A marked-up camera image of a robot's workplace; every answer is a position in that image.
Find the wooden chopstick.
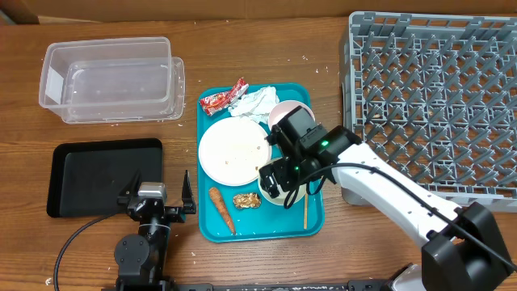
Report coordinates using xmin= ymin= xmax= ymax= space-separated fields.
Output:
xmin=303 ymin=193 xmax=309 ymax=230

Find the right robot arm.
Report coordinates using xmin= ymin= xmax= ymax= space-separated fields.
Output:
xmin=259 ymin=106 xmax=516 ymax=291

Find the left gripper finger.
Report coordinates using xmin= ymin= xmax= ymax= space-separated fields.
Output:
xmin=117 ymin=170 xmax=141 ymax=200
xmin=182 ymin=170 xmax=196 ymax=214

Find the white cup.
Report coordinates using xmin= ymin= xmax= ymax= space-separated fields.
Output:
xmin=258 ymin=177 xmax=307 ymax=206

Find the white napkin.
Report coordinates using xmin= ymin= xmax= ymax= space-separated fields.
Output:
xmin=229 ymin=86 xmax=280 ymax=124

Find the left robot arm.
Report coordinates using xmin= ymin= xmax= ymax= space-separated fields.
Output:
xmin=114 ymin=171 xmax=196 ymax=290

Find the orange carrot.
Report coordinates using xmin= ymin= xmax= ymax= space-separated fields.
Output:
xmin=208 ymin=187 xmax=236 ymax=235

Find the pink bowl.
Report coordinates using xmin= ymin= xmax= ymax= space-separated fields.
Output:
xmin=267 ymin=100 xmax=315 ymax=129

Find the brown walnut food scrap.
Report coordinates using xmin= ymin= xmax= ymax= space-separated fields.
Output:
xmin=233 ymin=192 xmax=262 ymax=209

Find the red snack wrapper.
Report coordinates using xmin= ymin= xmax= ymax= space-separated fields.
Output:
xmin=200 ymin=78 xmax=249 ymax=116

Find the black tray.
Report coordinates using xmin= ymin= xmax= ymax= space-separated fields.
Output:
xmin=46 ymin=138 xmax=163 ymax=218

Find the clear plastic bin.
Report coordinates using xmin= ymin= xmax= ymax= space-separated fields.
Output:
xmin=39 ymin=36 xmax=186 ymax=124

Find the pink round plate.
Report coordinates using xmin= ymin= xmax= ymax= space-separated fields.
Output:
xmin=198 ymin=117 xmax=272 ymax=187

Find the grey dishwasher rack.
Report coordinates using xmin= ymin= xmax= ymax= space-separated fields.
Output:
xmin=339 ymin=11 xmax=516 ymax=213

